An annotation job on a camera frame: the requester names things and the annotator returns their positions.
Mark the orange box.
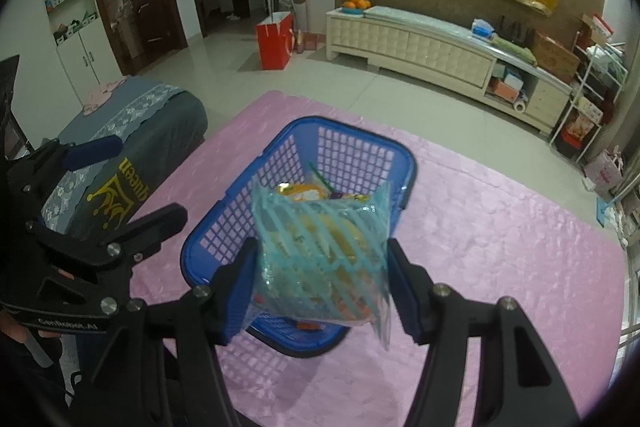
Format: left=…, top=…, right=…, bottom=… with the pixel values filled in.
left=487, top=77, right=521, bottom=102

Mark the green folded cloth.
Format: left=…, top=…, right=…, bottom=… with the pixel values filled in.
left=489, top=34, right=539, bottom=68

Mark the person's left hand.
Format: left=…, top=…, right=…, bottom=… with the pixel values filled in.
left=0, top=307, right=62, bottom=342

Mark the teal striped snack packet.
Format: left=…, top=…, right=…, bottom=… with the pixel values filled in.
left=249, top=179, right=394, bottom=351

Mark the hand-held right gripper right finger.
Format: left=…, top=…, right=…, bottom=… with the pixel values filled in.
left=385, top=237, right=583, bottom=427

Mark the purple chip packet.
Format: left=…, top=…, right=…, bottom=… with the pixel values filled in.
left=327, top=190, right=374, bottom=204

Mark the blue plastic basket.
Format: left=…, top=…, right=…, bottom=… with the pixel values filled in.
left=180, top=116, right=418, bottom=359

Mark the red-handled dustpan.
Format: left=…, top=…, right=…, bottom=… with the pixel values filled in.
left=295, top=0, right=319, bottom=53

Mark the white broom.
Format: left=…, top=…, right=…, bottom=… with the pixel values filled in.
left=270, top=0, right=302, bottom=54

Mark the cardboard box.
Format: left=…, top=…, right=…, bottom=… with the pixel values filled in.
left=530, top=31, right=582, bottom=84

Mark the pink shopping bag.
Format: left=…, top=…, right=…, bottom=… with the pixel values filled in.
left=582, top=148, right=625, bottom=196

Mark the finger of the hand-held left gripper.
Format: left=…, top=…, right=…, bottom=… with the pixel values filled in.
left=27, top=202, right=189, bottom=274
left=22, top=136, right=124, bottom=188

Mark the tissue box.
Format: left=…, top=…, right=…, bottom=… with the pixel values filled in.
left=470, top=19, right=496, bottom=42

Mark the white metal rack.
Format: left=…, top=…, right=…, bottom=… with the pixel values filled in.
left=549, top=13, right=631, bottom=163

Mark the pink cloth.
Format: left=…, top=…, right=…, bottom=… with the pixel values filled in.
left=82, top=76, right=129, bottom=116

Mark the pink quilted mat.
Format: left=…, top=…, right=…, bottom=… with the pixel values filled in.
left=127, top=89, right=629, bottom=427

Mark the red paper bag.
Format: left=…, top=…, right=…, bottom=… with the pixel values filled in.
left=256, top=11, right=296, bottom=72

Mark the black router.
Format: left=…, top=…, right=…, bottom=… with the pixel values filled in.
left=497, top=14, right=531, bottom=46

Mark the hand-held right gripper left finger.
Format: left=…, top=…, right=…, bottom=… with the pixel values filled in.
left=70, top=237, right=262, bottom=427

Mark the cream TV cabinet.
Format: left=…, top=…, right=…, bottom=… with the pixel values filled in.
left=325, top=4, right=574, bottom=137

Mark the white shelf cabinet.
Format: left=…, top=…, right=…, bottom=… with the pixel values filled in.
left=39, top=0, right=109, bottom=108

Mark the clear cracker packet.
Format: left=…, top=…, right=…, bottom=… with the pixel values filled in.
left=276, top=181, right=326, bottom=203

